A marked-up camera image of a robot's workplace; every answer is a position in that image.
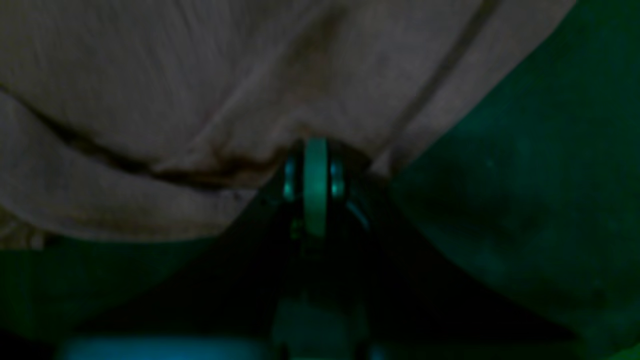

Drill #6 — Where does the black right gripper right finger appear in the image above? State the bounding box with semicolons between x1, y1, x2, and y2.
327;140;582;360

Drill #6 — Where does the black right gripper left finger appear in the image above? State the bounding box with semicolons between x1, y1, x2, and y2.
55;141;305;360

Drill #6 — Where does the black table cloth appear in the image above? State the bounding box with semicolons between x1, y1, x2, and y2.
1;0;639;360

